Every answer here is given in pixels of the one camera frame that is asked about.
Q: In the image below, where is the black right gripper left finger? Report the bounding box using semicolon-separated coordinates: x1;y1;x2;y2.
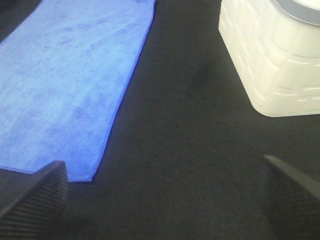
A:
0;161;68;240

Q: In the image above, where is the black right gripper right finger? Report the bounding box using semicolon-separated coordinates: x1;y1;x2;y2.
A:
259;155;320;240

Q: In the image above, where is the white plastic storage basket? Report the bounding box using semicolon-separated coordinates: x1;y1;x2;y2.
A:
218;0;320;118

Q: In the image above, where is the blue microfibre towel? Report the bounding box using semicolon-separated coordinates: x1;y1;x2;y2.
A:
0;0;155;182

